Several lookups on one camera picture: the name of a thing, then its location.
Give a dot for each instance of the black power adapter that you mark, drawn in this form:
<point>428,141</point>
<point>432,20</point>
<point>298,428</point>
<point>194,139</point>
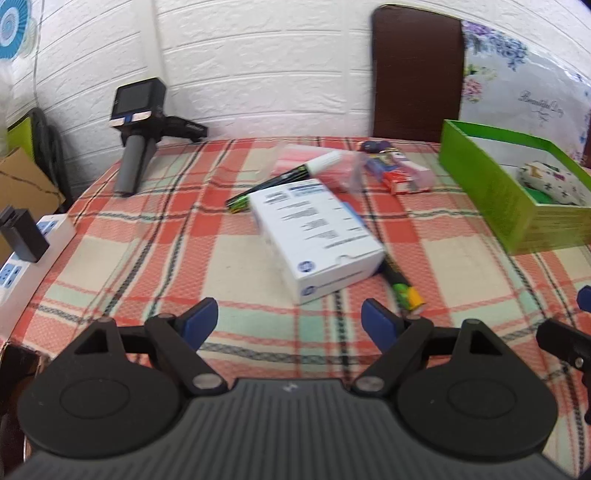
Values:
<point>22,234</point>

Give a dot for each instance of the black marker yellow end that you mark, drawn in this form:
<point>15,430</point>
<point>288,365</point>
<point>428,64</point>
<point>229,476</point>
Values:
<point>408,298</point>

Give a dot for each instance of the floral bedding package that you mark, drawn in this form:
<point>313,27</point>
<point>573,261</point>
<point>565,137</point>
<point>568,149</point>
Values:
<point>512,85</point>

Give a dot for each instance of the floral fabric pouch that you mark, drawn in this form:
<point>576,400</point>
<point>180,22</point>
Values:
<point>560,185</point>

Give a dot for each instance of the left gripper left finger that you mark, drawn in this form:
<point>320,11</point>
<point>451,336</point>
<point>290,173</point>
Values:
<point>175,341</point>

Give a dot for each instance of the red white small box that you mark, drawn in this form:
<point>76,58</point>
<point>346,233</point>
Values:
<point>398,174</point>

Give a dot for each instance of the idle handheld gripper device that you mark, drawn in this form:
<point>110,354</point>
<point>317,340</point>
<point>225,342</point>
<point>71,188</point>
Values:
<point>138,114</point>

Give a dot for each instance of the white HP box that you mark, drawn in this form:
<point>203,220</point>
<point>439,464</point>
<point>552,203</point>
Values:
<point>320,246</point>

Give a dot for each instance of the pink plastic bag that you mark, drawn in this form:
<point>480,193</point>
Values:
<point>340,170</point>

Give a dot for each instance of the purple keychain with ring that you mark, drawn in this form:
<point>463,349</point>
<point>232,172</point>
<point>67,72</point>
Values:
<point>376,147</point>

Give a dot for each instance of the white power strip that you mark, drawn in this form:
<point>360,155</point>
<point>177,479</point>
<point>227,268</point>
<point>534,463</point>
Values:
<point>20,279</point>

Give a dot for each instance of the dark brown headboard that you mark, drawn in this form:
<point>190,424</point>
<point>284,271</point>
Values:
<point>418,70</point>

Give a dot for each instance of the black marker white cap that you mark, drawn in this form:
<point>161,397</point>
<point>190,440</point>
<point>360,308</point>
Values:
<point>302,172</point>

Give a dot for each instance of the plaid red blanket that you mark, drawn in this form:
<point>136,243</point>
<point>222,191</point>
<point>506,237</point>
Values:
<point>174,243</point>

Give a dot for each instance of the green open storage box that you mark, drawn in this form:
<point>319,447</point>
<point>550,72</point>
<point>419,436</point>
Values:
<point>485,161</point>

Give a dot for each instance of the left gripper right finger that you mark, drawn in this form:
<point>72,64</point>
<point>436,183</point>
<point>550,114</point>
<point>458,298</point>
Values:
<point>402,344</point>

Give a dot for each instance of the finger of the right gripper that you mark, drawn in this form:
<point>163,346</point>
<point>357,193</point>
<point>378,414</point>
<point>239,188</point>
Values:
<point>584,298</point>

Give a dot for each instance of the blue desk fan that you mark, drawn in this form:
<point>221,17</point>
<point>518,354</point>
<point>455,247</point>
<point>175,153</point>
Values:
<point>15,20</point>

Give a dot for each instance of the cardboard box at left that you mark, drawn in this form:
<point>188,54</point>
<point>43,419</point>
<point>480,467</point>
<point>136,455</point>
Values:
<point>23,185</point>

